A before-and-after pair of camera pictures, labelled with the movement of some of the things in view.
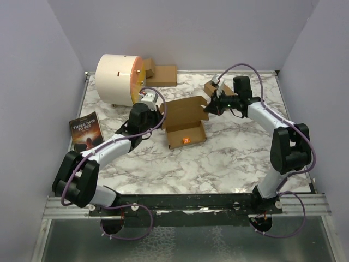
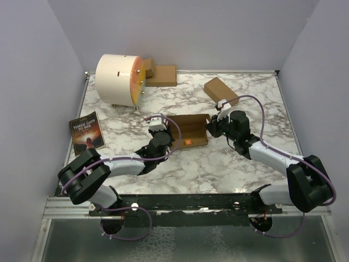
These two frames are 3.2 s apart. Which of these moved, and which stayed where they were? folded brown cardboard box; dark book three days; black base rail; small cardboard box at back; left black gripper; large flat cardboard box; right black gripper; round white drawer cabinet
Moved: right black gripper; left black gripper
Stayed: large flat cardboard box; small cardboard box at back; round white drawer cabinet; black base rail; dark book three days; folded brown cardboard box
